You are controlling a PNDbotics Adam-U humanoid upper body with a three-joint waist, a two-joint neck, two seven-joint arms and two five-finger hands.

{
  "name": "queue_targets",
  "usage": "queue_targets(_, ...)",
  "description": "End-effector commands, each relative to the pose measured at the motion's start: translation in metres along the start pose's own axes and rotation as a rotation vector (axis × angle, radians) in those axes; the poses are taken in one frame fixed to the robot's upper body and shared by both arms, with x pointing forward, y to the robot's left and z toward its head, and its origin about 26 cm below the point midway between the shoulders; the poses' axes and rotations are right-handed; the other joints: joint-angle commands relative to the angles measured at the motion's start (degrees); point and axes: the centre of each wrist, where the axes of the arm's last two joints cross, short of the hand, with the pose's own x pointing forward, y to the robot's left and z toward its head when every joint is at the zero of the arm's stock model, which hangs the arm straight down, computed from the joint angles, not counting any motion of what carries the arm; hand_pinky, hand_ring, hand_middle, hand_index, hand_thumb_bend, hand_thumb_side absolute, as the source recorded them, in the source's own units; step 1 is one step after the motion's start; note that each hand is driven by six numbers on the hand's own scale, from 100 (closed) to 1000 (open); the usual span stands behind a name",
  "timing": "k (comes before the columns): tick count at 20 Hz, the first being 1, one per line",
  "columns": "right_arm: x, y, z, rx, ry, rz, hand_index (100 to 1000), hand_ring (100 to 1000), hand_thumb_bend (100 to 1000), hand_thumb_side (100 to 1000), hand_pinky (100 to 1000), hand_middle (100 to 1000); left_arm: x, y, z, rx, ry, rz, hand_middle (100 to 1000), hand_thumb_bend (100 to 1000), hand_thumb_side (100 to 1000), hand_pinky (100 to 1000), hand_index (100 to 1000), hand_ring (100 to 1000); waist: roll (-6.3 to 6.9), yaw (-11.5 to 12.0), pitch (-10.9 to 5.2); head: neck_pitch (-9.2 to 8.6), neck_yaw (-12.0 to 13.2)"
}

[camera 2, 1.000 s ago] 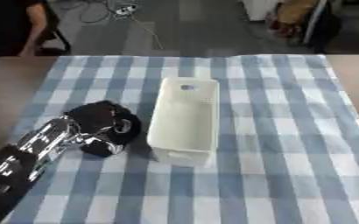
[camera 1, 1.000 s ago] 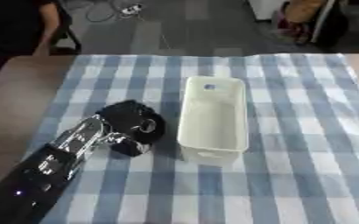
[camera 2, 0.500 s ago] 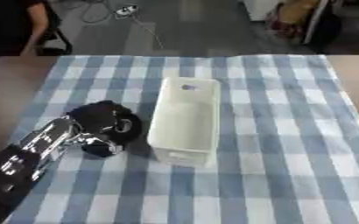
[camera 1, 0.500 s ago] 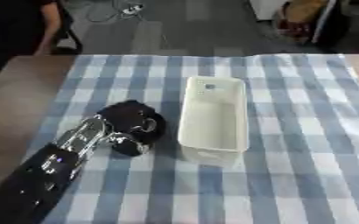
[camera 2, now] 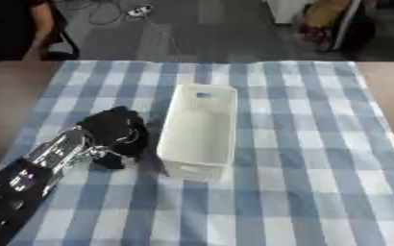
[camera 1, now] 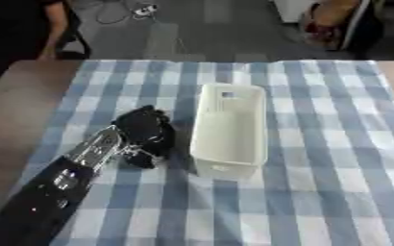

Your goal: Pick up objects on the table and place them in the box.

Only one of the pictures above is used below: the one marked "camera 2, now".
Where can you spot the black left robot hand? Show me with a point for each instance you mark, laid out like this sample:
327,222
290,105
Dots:
112,128

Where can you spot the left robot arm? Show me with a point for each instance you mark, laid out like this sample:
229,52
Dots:
35,174

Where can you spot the white plastic box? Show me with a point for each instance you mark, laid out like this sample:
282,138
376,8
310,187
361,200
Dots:
199,134

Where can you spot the black chair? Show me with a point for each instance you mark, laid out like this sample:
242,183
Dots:
60,41

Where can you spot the white power strip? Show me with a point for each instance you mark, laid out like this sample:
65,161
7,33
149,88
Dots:
139,10

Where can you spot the person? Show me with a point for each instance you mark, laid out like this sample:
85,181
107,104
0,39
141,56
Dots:
12,27

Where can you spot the white cabinet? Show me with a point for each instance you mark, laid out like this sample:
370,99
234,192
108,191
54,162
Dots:
284,9

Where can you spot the tan and red bag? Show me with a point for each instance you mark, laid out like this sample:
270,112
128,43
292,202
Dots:
323,24

